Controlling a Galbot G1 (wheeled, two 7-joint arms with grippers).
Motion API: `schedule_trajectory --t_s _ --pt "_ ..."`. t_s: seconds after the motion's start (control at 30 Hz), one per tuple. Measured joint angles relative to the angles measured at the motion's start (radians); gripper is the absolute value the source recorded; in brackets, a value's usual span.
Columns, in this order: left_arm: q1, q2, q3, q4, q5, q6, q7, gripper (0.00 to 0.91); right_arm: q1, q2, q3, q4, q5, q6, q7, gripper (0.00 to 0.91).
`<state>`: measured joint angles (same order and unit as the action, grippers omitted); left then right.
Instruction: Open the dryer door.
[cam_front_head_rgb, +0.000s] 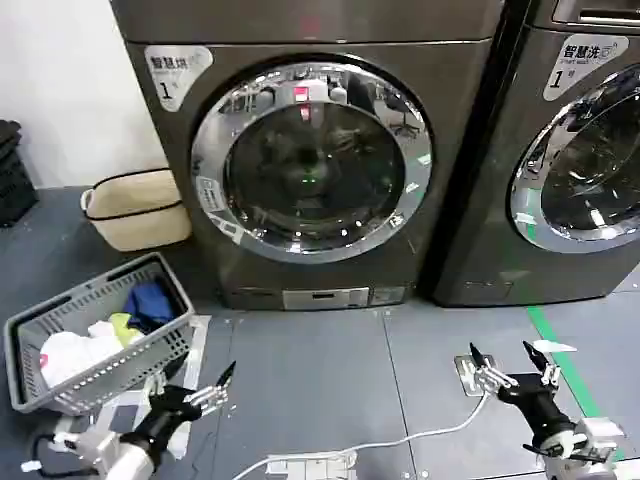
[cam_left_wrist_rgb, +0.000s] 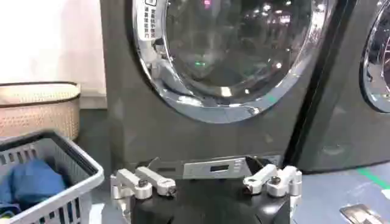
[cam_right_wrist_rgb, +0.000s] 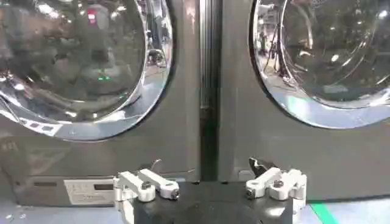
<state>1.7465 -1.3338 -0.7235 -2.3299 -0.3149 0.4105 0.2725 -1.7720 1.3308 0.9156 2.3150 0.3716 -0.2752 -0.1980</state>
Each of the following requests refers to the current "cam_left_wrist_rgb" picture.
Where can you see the silver metal floor plate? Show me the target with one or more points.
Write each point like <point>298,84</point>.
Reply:
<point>361,214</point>

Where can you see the blue cloth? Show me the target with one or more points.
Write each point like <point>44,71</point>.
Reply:
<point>33,182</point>

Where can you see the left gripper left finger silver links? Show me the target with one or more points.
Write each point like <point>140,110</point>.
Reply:
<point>143,184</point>

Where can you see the grey plastic laundry basket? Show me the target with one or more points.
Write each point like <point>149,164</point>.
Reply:
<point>82,170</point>

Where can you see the green floor tape strip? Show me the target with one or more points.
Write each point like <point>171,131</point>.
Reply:
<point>373,178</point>

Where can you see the beige woven basket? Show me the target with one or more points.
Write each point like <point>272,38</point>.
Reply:
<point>36,115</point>

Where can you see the dark grey dryer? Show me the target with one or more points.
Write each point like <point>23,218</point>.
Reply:
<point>335,121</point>
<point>137,137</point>

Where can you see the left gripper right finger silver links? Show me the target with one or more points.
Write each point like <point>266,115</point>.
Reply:
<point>278,182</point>

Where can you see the round glass dryer door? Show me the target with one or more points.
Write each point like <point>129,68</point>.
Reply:
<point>379,61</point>
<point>228,45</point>

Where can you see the white label with black text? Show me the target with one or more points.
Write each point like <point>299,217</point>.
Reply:
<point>150,21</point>

